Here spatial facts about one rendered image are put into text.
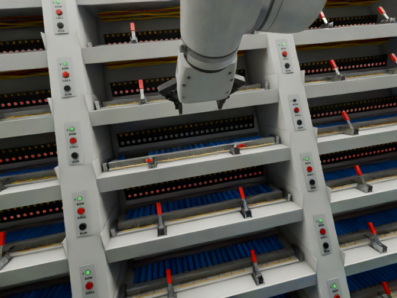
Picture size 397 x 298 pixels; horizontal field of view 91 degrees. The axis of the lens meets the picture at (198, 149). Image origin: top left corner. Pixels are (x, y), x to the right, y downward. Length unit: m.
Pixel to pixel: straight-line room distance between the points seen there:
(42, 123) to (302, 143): 0.80
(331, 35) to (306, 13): 0.69
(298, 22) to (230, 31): 0.07
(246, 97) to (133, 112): 0.36
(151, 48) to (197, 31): 0.47
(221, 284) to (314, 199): 0.40
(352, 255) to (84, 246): 0.84
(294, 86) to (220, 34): 0.54
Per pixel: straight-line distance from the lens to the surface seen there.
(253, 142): 0.70
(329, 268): 0.82
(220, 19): 0.24
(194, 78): 0.33
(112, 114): 0.65
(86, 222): 0.66
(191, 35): 0.27
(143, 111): 0.63
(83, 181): 0.65
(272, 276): 0.76
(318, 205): 0.76
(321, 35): 0.93
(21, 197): 0.74
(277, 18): 0.26
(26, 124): 0.74
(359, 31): 1.04
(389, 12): 1.41
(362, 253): 0.92
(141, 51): 0.72
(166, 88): 0.38
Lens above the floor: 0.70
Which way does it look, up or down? 5 degrees up
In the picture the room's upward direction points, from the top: 9 degrees counter-clockwise
